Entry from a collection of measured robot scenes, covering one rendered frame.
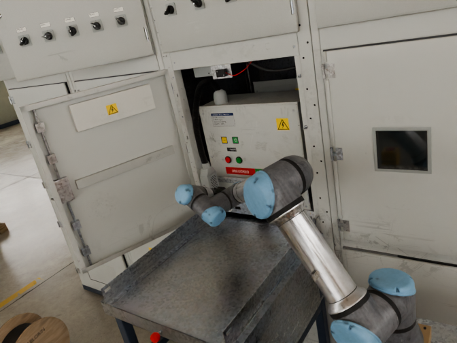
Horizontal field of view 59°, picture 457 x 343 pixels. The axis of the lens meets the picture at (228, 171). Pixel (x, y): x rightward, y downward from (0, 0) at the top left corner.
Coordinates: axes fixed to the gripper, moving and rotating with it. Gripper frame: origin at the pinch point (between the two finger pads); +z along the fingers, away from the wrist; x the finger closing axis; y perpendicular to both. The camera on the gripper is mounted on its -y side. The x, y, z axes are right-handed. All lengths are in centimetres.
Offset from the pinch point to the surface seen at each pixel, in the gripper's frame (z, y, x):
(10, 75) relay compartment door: -37, -130, 52
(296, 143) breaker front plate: 2.3, 26.7, 25.2
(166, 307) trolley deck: -35, 2, -40
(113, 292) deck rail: -39, -22, -40
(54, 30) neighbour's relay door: -52, -66, 62
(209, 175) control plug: 0.6, -13.8, 8.9
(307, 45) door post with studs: -20, 37, 56
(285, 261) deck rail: -8.7, 33.1, -19.8
